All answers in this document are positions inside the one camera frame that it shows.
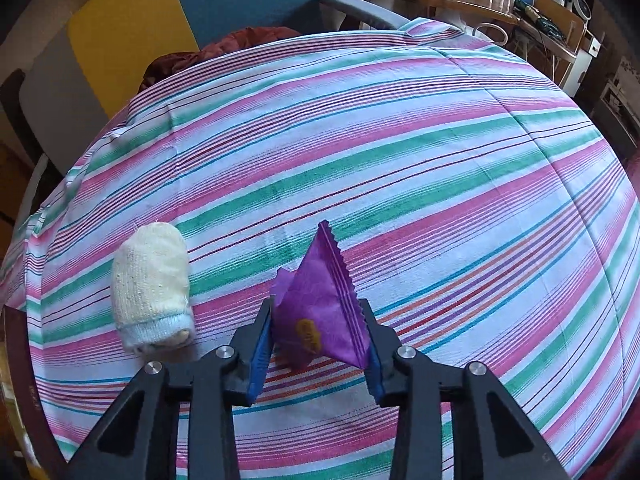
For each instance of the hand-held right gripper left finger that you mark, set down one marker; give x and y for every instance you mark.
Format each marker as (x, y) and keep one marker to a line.
(260, 355)

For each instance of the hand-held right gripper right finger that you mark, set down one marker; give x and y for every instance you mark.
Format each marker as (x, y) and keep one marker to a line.
(374, 377)

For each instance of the purple snack packet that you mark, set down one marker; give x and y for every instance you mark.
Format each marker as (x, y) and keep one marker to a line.
(320, 300)

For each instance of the rolled cream sock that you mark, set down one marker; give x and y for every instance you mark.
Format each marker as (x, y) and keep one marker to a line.
(150, 280)

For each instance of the striped tablecloth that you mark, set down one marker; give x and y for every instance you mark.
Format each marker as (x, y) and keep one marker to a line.
(400, 160)

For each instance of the dark red cloth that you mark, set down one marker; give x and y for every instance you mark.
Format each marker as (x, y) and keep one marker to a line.
(225, 47)

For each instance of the grey yellow blue chair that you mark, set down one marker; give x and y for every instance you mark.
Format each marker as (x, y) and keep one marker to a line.
(130, 25)

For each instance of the green bottle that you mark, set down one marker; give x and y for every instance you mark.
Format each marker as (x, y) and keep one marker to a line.
(537, 19)

